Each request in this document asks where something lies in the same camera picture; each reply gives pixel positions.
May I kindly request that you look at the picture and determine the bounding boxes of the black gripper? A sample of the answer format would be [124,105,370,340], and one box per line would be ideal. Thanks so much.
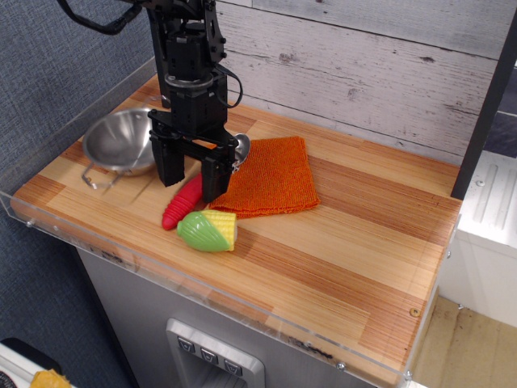
[148,76,237,204]

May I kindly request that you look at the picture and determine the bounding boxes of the red handled metal spoon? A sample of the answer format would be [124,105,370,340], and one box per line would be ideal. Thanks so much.
[162,133,250,230]

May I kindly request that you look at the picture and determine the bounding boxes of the stainless steel bowl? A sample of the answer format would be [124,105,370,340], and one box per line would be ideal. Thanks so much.
[82,95,169,190]

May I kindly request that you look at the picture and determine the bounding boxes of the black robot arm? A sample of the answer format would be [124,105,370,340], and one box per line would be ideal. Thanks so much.
[118,1,237,203]

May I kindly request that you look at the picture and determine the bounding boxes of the orange folded cloth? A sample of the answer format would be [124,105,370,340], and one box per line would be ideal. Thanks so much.
[208,137,320,218]

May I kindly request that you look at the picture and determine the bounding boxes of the toy corn cob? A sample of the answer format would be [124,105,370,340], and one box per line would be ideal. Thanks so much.
[177,210,237,252]

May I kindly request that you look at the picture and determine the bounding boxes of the clear acrylic guard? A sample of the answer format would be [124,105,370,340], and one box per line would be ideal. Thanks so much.
[0,56,461,384]

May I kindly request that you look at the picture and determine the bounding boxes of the grey toy fridge cabinet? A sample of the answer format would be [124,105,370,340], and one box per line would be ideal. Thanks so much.
[79,250,369,387]

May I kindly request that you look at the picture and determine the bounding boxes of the silver dispenser panel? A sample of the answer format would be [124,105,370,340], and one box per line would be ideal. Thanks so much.
[166,318,266,387]

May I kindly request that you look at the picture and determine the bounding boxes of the yellow object bottom left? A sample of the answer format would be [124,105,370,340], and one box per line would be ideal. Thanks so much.
[29,369,73,388]

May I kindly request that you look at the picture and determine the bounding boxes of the white toy sink unit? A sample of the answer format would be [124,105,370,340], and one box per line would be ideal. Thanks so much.
[438,151,516,327]

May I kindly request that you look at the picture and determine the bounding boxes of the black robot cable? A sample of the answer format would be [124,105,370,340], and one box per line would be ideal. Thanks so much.
[56,0,145,36]

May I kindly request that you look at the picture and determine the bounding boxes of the black right post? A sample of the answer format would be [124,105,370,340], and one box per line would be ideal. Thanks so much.
[451,12,516,200]

